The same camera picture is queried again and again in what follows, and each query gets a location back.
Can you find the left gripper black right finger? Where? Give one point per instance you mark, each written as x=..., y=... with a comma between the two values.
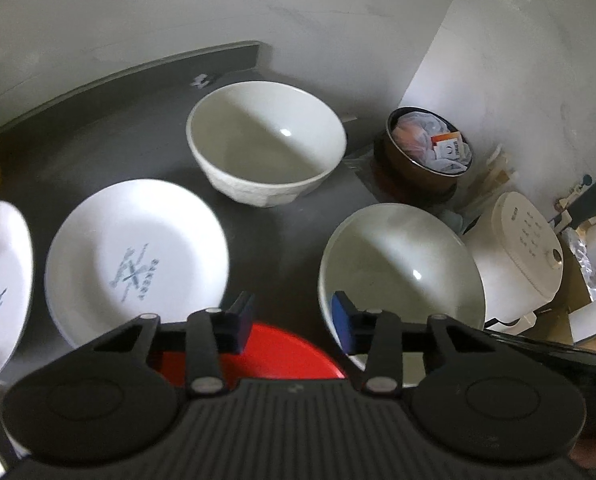
x=399, y=354

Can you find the white rice cooker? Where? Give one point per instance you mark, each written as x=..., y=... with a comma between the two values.
x=519, y=259

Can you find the white plate with bakery print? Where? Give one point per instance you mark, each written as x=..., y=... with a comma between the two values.
x=136, y=247

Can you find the red and black bowl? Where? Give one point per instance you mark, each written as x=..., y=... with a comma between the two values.
x=271, y=353

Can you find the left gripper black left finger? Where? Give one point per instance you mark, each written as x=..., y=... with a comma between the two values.
x=201, y=339

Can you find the white textured deep bowl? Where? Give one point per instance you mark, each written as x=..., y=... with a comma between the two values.
x=263, y=143

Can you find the brown pot with packets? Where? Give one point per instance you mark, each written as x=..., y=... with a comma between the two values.
x=426, y=150

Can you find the wide white shallow bowl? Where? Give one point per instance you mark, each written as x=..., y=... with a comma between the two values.
x=401, y=259

